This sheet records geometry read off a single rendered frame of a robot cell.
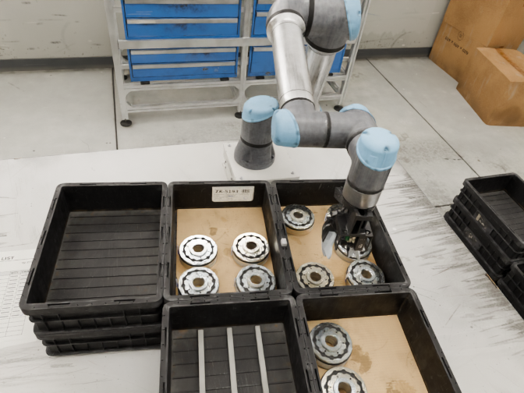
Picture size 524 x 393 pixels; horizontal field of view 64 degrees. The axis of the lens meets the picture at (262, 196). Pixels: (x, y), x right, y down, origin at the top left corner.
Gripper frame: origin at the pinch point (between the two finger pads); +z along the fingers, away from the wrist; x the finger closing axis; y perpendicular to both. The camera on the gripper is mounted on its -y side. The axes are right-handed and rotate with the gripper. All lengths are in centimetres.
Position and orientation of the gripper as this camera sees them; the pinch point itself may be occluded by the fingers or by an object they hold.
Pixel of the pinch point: (337, 250)
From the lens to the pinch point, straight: 104.5
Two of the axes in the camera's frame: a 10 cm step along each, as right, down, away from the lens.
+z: -1.0, 7.2, 6.9
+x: 9.9, 0.4, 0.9
